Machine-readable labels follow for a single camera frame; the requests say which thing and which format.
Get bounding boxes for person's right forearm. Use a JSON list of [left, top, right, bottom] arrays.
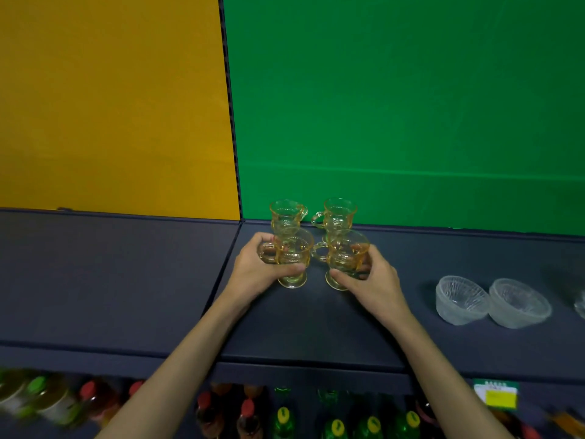
[[388, 312, 515, 439]]

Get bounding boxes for green bottle with yellow cap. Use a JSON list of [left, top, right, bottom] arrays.
[[394, 409, 422, 439], [321, 418, 349, 439], [273, 406, 296, 439], [353, 415, 384, 439]]

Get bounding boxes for person's left forearm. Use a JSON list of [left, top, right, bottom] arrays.
[[95, 293, 250, 439]]

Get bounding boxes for person's right hand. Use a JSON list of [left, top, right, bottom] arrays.
[[329, 244, 413, 332]]

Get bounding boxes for person's left hand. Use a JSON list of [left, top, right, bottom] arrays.
[[223, 232, 306, 312]]

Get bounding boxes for pale bottle with green cap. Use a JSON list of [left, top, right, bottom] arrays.
[[0, 369, 33, 417], [25, 375, 82, 428]]

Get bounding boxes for amber glass cup with handle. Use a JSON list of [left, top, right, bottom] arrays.
[[269, 199, 310, 236], [313, 229, 371, 291], [311, 198, 358, 234], [258, 228, 315, 290]]

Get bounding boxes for orange drink bottle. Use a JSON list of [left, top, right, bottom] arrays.
[[548, 409, 585, 439]]

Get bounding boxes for green and yellow shelf label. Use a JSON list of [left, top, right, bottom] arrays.
[[473, 379, 520, 411]]

